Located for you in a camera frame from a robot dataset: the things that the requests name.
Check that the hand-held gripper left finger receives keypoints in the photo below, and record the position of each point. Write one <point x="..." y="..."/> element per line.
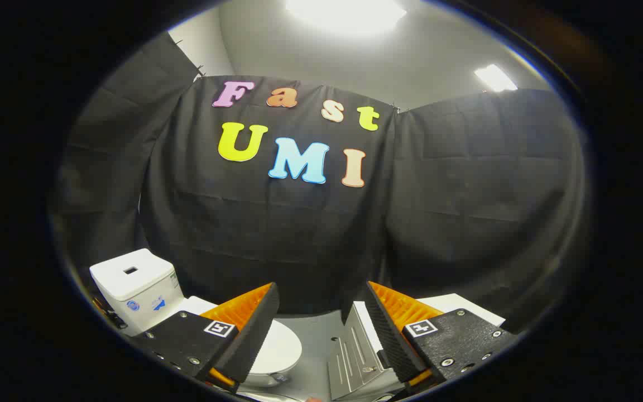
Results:
<point x="254" y="346"/>

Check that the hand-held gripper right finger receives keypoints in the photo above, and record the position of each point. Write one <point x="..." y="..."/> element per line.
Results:
<point x="391" y="346"/>

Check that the white toilet lid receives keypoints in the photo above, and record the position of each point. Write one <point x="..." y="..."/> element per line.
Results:
<point x="279" y="349"/>

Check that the white toilet bowl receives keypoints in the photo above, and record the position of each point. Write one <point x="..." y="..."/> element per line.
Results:
<point x="268" y="381"/>

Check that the white toilet tank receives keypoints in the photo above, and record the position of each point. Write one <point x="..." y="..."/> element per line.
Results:
<point x="137" y="285"/>

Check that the grey panelled door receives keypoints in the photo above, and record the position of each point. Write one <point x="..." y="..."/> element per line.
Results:
<point x="355" y="357"/>

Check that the white panel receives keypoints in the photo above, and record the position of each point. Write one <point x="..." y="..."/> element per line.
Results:
<point x="455" y="302"/>

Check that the black backdrop cloth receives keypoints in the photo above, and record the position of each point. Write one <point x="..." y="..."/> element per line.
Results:
<point x="299" y="234"/>

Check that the small ceiling light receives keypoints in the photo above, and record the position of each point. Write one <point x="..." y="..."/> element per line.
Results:
<point x="495" y="78"/>

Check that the large ceiling light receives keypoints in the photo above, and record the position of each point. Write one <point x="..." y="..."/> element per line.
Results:
<point x="346" y="14"/>

